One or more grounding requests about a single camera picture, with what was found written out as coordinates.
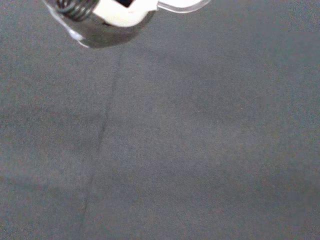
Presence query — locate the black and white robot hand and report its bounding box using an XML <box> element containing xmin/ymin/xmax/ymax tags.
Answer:
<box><xmin>56</xmin><ymin>0</ymin><xmax>159</xmax><ymax>28</ymax></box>

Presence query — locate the black bench cloth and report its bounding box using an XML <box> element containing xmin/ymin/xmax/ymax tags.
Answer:
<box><xmin>0</xmin><ymin>0</ymin><xmax>320</xmax><ymax>240</ymax></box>

